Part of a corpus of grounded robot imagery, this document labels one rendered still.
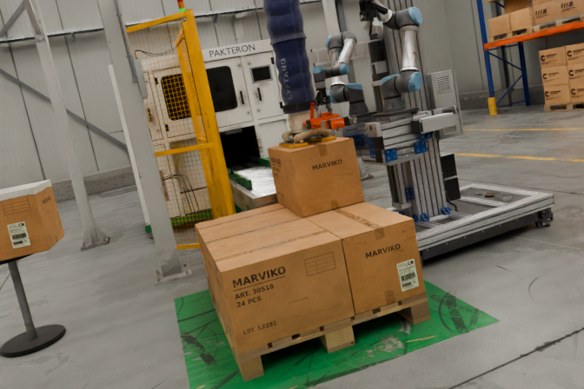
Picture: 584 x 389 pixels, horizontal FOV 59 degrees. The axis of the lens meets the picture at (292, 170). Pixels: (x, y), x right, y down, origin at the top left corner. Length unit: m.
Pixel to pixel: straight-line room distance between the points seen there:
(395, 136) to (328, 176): 0.58
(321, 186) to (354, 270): 0.69
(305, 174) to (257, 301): 0.90
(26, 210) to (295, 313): 1.82
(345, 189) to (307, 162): 0.30
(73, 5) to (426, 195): 10.08
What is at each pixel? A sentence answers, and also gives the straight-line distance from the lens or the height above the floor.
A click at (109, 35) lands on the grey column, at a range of 4.29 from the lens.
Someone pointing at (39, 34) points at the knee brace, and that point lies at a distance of 6.50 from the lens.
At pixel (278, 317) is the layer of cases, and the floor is 0.25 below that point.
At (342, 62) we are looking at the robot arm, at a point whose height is 1.43.
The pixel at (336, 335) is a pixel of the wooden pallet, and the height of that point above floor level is 0.08.
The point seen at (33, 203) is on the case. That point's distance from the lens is 3.49.
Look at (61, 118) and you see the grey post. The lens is 6.40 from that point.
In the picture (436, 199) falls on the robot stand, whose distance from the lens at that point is 3.83.
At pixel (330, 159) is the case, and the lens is 3.07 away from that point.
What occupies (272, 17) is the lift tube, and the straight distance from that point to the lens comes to 3.27.
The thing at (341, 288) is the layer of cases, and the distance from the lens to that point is 2.57.
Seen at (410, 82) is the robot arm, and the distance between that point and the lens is 3.30.
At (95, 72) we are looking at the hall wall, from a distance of 12.31.
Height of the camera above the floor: 1.25
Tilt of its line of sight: 8 degrees down
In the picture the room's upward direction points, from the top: 11 degrees counter-clockwise
